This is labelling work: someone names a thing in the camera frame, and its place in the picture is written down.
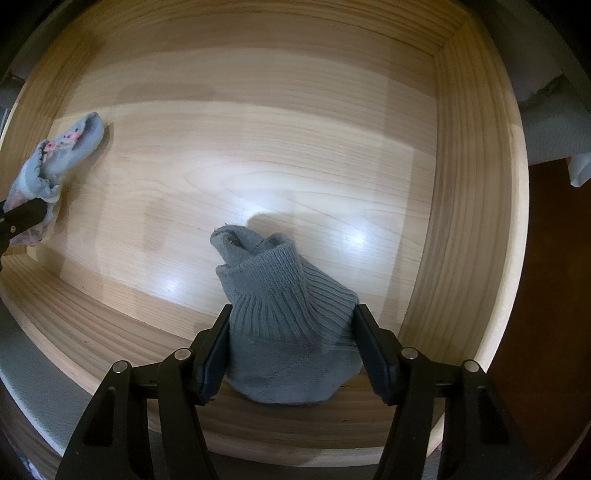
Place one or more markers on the wooden drawer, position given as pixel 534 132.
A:
pixel 277 138

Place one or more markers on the white cloth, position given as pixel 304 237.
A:
pixel 582 170

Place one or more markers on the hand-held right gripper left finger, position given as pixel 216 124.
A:
pixel 214 364

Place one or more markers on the grey ribbed sock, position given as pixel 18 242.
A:
pixel 286 332

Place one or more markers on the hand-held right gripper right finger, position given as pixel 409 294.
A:
pixel 374 355

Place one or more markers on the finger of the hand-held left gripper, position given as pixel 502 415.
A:
pixel 23 217

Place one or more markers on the small floral sock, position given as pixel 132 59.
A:
pixel 69 143

